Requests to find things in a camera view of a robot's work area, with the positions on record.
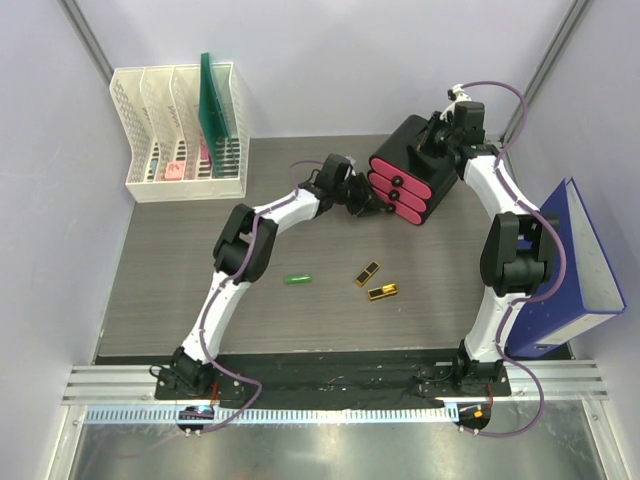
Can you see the aluminium rail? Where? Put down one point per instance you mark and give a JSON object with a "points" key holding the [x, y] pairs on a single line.
{"points": [[132, 394]]}

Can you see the green board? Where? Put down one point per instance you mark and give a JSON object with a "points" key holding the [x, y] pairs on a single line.
{"points": [[211, 115]]}

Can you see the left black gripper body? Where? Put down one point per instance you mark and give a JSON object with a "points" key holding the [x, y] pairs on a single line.
{"points": [[354, 195]]}

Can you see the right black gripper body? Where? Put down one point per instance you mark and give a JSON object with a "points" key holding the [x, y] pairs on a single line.
{"points": [[438, 138]]}

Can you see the green lip balm tube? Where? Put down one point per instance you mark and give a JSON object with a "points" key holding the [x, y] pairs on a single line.
{"points": [[297, 279]]}

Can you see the pink eraser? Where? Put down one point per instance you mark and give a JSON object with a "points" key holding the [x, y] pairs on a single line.
{"points": [[174, 171]]}

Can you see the pink drawer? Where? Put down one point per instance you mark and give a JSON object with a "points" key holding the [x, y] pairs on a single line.
{"points": [[405, 212], [412, 194], [400, 178]]}

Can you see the black pink drawer organizer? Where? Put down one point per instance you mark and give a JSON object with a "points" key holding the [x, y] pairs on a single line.
{"points": [[403, 148]]}

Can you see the blue ring binder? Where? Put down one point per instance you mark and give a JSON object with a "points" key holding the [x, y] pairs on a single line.
{"points": [[589, 294]]}

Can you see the black gold lipstick case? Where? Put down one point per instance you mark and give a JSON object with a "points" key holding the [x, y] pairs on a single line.
{"points": [[365, 275]]}

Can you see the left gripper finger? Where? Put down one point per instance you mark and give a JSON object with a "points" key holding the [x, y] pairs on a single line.
{"points": [[370, 211], [372, 199]]}

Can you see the gold lipstick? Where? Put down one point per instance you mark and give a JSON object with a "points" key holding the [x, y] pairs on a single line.
{"points": [[382, 292]]}

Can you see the pink item in organizer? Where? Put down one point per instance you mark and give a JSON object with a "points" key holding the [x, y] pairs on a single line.
{"points": [[204, 150]]}

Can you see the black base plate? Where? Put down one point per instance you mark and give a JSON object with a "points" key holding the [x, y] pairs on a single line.
{"points": [[357, 379]]}

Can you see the white mesh file organizer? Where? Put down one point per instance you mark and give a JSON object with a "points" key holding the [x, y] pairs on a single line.
{"points": [[158, 107]]}

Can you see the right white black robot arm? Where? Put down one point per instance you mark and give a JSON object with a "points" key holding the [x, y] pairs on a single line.
{"points": [[519, 252]]}

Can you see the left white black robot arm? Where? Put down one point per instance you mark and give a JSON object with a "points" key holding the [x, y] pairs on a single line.
{"points": [[242, 254]]}

